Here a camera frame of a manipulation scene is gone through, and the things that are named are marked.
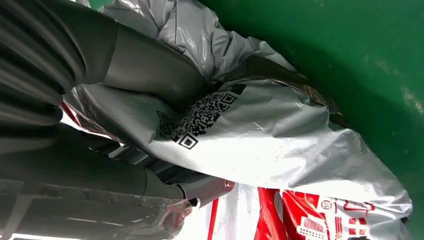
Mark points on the green conveyor belt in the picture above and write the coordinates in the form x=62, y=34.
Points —
x=364, y=49

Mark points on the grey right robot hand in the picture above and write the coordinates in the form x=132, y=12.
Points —
x=149, y=66

